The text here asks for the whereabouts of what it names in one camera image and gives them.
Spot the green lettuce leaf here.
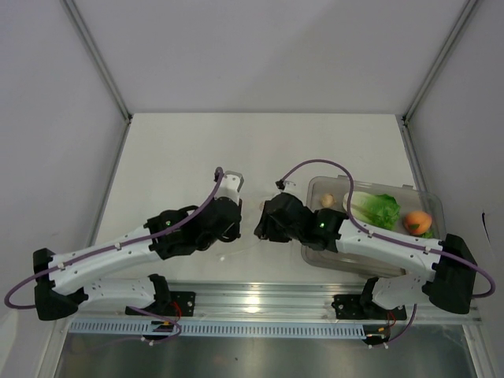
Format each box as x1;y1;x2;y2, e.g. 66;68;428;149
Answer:
350;191;401;231

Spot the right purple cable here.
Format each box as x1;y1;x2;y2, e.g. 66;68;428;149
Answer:
275;158;496;298

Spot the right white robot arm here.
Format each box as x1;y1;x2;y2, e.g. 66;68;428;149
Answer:
254;193;476;319

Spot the aluminium mounting rail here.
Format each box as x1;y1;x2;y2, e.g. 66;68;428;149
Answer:
54;281;482;324

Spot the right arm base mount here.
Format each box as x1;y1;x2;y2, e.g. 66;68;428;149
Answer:
331;295;407;321

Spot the small beige mushroom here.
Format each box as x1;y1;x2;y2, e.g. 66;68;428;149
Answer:
321;193;337;208

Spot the clear plastic food container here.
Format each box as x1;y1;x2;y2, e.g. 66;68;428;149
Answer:
302;176;446;277

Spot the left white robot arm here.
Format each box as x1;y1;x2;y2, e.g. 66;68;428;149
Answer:
33;197;242;321

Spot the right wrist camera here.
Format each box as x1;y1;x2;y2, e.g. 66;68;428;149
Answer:
275;179;298;196

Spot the white slotted cable duct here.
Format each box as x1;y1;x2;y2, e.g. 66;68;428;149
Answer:
69;318;366;339

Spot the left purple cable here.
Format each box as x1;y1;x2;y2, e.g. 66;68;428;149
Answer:
3;167;225;308

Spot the aluminium frame post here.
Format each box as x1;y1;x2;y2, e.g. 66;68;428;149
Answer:
402;0;484;128
60;0;132;124

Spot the peach fruit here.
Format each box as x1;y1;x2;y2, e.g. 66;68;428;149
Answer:
403;210;432;235

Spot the left aluminium frame post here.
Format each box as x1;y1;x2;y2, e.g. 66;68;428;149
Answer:
60;0;132;124

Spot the clear zip top bag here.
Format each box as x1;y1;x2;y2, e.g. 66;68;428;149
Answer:
213;191;295;264

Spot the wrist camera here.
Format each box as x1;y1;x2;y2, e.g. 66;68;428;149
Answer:
275;179;298;196
214;170;244;205

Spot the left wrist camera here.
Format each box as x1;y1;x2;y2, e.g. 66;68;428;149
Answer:
214;170;244;205

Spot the purple cable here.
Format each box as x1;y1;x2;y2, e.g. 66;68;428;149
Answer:
3;167;225;308
275;158;496;298

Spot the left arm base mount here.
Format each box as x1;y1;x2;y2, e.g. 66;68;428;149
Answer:
136;291;196;317

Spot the right aluminium frame post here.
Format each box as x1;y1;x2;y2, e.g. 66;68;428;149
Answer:
402;0;484;128

